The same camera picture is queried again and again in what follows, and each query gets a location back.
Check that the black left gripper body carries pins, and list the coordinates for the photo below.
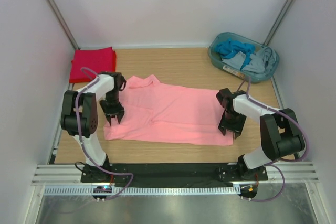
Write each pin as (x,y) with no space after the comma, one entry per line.
(111,105)

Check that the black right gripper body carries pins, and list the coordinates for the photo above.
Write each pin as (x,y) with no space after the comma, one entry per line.
(232,120)

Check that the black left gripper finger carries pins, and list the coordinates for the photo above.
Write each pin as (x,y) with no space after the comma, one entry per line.
(109,119)
(120,116)

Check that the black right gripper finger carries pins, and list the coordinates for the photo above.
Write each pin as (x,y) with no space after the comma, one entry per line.
(237,134)
(222,130)

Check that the pink t shirt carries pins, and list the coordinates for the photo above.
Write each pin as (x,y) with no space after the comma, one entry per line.
(158,112)

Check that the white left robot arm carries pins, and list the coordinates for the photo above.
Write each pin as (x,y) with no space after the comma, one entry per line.
(79,118)

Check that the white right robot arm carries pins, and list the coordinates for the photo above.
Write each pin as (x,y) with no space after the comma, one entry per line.
(280,133)

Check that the folded magenta t shirt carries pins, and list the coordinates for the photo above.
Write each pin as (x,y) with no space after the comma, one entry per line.
(90,61)

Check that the folded red t shirt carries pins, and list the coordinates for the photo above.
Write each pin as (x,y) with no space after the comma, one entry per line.
(114,58)

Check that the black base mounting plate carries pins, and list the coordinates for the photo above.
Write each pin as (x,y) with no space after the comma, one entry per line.
(173,175)

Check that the teal plastic bin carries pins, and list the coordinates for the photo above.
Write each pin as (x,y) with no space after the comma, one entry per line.
(216,60)

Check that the grey blue t shirt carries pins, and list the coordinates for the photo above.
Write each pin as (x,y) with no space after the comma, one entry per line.
(262,62)

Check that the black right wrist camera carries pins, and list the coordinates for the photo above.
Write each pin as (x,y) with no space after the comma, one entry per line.
(225,98)

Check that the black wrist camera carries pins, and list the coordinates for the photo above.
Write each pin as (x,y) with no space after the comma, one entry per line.
(120,81)
(225,98)

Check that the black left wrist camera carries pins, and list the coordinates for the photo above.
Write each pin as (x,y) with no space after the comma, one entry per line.
(120,81)

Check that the aluminium frame rail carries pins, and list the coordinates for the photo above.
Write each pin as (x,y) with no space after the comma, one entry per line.
(66,174)

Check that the white slotted cable duct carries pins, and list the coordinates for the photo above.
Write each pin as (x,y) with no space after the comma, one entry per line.
(103,190)

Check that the left rear aluminium post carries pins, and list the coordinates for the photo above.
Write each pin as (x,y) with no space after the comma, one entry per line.
(60,19)

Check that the aluminium post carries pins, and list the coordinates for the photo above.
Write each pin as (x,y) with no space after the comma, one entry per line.
(279,19)
(60,19)

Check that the right rear aluminium post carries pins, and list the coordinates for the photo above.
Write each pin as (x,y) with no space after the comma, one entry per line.
(279,19)

